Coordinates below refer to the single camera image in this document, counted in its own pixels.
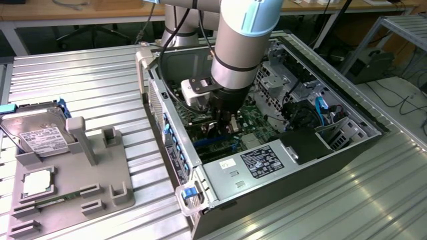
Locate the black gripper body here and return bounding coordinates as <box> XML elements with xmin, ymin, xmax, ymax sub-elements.
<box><xmin>208</xmin><ymin>86</ymin><xmax>251</xmax><ymax>119</ymax></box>

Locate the black graphics card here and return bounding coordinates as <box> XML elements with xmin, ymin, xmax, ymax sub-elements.
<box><xmin>184</xmin><ymin>120</ymin><xmax>240</xmax><ymax>142</ymax></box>

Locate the green motherboard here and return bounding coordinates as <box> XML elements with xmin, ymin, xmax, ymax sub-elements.
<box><xmin>171</xmin><ymin>96</ymin><xmax>283</xmax><ymax>164</ymax></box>

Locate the silver finned heatsink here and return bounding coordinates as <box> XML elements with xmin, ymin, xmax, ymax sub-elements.
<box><xmin>240</xmin><ymin>134</ymin><xmax>265</xmax><ymax>149</ymax></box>

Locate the long black expansion slot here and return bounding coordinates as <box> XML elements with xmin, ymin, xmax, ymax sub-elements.
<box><xmin>197</xmin><ymin>146</ymin><xmax>236</xmax><ymax>158</ymax></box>

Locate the perforated silver drive cage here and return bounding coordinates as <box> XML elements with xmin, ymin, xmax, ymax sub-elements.
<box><xmin>252</xmin><ymin>59</ymin><xmax>321</xmax><ymax>131</ymax></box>

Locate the silver power supply unit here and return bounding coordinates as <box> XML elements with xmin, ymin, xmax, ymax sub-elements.
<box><xmin>200</xmin><ymin>139</ymin><xmax>301</xmax><ymax>202</ymax></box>

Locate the blue case latch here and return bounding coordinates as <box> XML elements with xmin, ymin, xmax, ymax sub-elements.
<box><xmin>180</xmin><ymin>188</ymin><xmax>197</xmax><ymax>200</ymax></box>

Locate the open grey PC case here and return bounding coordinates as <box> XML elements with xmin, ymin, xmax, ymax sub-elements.
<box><xmin>135</xmin><ymin>29</ymin><xmax>392</xmax><ymax>240</ymax></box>

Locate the small silver disk bay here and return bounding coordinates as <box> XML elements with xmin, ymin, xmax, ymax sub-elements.
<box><xmin>315</xmin><ymin>116</ymin><xmax>368</xmax><ymax>151</ymax></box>

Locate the wooden desk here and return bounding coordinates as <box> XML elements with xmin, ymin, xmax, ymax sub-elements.
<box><xmin>0</xmin><ymin>0</ymin><xmax>168</xmax><ymax>56</ymax></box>
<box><xmin>279</xmin><ymin>0</ymin><xmax>417</xmax><ymax>51</ymax></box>

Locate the white side table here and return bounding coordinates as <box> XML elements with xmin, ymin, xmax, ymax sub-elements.
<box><xmin>352</xmin><ymin>76</ymin><xmax>427</xmax><ymax>132</ymax></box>

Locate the black box device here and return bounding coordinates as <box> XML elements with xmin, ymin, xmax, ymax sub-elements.
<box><xmin>345</xmin><ymin>49</ymin><xmax>395</xmax><ymax>85</ymax></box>

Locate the blue disk carrier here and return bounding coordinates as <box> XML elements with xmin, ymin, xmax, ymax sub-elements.
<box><xmin>0</xmin><ymin>98</ymin><xmax>73</xmax><ymax>120</ymax></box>

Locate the black office chair base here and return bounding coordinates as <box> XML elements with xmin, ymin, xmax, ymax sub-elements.
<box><xmin>54</xmin><ymin>23</ymin><xmax>132</xmax><ymax>51</ymax></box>

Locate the grey parts rack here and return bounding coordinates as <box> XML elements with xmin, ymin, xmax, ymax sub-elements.
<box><xmin>8</xmin><ymin>116</ymin><xmax>137</xmax><ymax>239</ymax></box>

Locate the silver hard disk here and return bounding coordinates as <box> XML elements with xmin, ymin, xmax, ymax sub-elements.
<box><xmin>0</xmin><ymin>106</ymin><xmax>73</xmax><ymax>159</ymax></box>

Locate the green RAM stick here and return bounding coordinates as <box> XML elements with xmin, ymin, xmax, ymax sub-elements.
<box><xmin>32</xmin><ymin>191</ymin><xmax>84</xmax><ymax>209</ymax></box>

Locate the silver CPU chip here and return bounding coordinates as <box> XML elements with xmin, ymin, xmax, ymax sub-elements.
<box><xmin>21</xmin><ymin>170</ymin><xmax>54</xmax><ymax>195</ymax></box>

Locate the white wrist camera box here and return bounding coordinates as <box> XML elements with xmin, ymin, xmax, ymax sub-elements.
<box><xmin>179</xmin><ymin>76</ymin><xmax>221</xmax><ymax>114</ymax></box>

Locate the black wire bundle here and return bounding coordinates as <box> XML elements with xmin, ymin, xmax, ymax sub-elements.
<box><xmin>281</xmin><ymin>99</ymin><xmax>317</xmax><ymax>131</ymax></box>

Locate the blue wire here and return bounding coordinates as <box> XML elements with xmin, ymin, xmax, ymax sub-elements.
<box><xmin>313</xmin><ymin>96</ymin><xmax>327</xmax><ymax>129</ymax></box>

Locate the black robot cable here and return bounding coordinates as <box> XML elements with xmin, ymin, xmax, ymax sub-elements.
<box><xmin>157</xmin><ymin>6</ymin><xmax>216</xmax><ymax>116</ymax></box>

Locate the red and black wire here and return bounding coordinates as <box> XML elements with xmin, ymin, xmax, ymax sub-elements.
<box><xmin>328</xmin><ymin>104</ymin><xmax>348</xmax><ymax>120</ymax></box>

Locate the white plastic case handle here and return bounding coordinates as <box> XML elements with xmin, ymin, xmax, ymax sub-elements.
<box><xmin>135</xmin><ymin>49</ymin><xmax>159</xmax><ymax>72</ymax></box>
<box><xmin>173</xmin><ymin>181</ymin><xmax>205</xmax><ymax>218</ymax></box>

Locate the grey hanging cable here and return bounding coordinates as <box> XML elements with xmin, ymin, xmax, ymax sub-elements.
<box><xmin>135</xmin><ymin>2</ymin><xmax>157</xmax><ymax>48</ymax></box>

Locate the black loose cable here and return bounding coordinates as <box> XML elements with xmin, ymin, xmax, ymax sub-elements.
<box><xmin>364</xmin><ymin>81</ymin><xmax>427</xmax><ymax>116</ymax></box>

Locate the grey metal shelf frame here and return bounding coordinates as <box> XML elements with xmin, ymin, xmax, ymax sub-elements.
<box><xmin>339</xmin><ymin>15</ymin><xmax>427</xmax><ymax>83</ymax></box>

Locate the grey coiled cable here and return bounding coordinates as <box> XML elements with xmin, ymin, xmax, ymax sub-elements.
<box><xmin>52</xmin><ymin>0</ymin><xmax>90</xmax><ymax>11</ymax></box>

